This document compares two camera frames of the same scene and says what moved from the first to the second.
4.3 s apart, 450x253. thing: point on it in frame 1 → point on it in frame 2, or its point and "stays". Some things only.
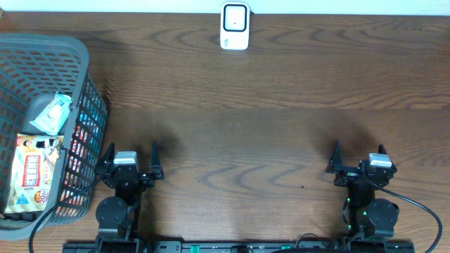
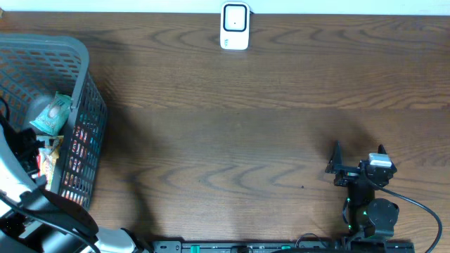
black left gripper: x=145 y=180 → x=20 y=135
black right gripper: x=335 y=166 stays
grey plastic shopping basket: x=33 y=67 stays
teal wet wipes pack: x=53 y=116 stays
